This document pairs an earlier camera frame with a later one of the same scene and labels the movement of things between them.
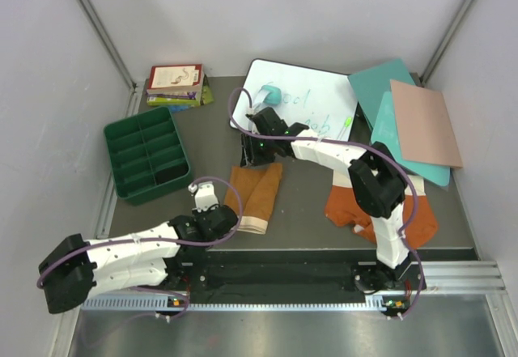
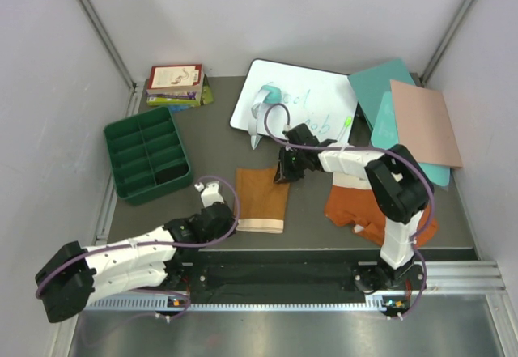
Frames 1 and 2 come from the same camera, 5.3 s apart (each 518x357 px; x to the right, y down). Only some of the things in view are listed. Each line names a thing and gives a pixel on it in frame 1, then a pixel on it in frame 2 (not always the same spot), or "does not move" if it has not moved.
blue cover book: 179,108 does not move
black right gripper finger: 263,158 → 293,175
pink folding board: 426,130 does not move
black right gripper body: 261,143 → 292,159
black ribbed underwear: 171,172 does not move
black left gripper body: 198,214 does not move
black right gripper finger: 247,150 → 279,178
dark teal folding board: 370,86 does not move
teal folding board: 385,135 does not move
